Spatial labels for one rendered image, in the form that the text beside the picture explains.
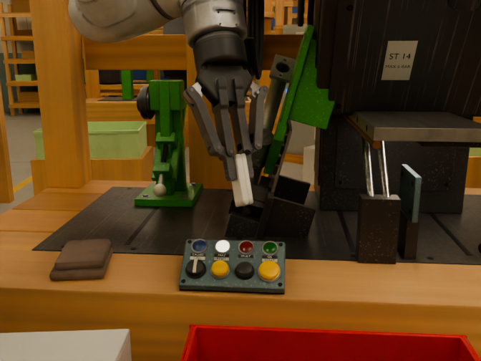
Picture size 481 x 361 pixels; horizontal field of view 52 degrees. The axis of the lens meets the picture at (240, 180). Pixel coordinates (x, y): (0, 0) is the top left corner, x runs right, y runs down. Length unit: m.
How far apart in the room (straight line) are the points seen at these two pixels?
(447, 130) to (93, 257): 0.54
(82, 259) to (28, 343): 0.17
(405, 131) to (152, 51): 0.82
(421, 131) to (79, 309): 0.54
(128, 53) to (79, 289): 0.77
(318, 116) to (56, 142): 0.75
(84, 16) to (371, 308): 0.60
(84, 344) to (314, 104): 0.53
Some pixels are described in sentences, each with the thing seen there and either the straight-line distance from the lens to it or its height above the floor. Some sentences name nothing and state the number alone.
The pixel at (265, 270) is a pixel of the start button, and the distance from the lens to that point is 0.70.
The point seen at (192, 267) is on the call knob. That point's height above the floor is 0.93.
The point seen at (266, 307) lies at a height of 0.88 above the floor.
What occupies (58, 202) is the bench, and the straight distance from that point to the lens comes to 1.27.
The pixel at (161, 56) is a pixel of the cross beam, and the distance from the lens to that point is 1.35.
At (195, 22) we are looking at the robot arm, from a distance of 0.72.
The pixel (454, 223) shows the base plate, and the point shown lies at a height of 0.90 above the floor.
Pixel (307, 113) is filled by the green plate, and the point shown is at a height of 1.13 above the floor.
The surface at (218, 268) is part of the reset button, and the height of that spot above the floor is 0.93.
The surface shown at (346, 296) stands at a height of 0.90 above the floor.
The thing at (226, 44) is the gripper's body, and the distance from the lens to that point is 0.70.
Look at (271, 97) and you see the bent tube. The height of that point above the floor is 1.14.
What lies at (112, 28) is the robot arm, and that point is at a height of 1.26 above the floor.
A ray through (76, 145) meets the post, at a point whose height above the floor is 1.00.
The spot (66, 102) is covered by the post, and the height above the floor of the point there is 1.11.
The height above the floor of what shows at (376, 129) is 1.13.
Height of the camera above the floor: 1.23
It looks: 14 degrees down
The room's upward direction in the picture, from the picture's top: straight up
